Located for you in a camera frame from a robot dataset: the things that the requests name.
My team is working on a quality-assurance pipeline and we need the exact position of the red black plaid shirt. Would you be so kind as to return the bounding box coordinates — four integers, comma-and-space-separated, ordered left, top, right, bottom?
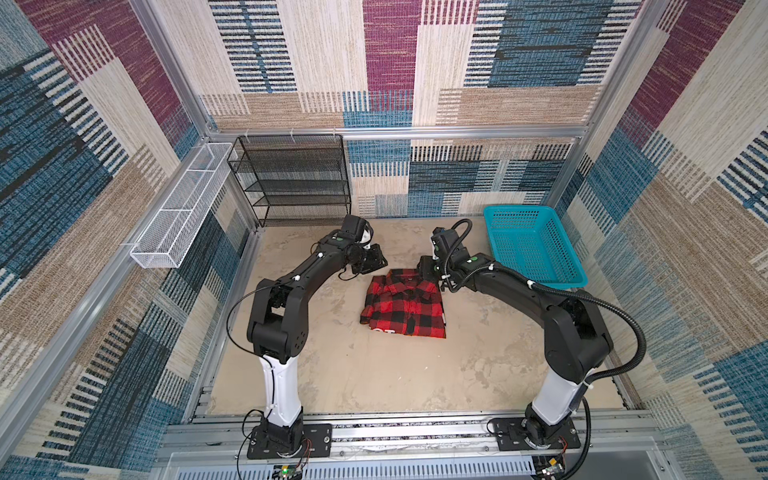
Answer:
359, 269, 446, 339

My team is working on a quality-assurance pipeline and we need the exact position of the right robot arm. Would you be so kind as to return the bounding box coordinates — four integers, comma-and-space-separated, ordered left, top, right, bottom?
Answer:
418, 255, 647, 449

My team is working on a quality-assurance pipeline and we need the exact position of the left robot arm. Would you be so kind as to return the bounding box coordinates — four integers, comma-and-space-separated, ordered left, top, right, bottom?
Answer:
246, 215, 387, 452

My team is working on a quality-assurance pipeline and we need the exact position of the teal plastic basket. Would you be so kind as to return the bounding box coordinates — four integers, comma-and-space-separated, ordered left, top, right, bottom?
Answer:
484, 205, 588, 290

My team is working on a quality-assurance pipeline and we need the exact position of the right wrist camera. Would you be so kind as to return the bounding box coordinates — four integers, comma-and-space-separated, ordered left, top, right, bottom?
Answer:
431, 227, 462, 260

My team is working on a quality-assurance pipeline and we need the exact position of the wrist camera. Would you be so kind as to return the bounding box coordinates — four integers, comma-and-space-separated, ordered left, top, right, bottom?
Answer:
338, 214, 374, 246
431, 227, 462, 260

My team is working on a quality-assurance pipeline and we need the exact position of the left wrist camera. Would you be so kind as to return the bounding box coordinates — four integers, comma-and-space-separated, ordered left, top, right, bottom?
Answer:
338, 214, 374, 246

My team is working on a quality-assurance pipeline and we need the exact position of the black wire shelf rack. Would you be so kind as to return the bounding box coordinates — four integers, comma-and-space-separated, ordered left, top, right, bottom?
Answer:
229, 134, 352, 227

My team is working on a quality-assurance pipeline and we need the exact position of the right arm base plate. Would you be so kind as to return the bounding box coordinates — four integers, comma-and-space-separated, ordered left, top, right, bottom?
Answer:
486, 417, 582, 451

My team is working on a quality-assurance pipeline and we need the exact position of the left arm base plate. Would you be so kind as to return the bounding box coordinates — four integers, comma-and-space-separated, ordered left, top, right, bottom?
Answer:
246, 421, 333, 460

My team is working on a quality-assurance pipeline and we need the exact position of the white wire mesh tray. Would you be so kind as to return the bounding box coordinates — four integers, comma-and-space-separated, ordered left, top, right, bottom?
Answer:
130, 143, 233, 269

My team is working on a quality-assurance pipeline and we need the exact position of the aluminium mounting rail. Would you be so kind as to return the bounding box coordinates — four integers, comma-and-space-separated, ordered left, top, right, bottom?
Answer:
150, 408, 683, 479

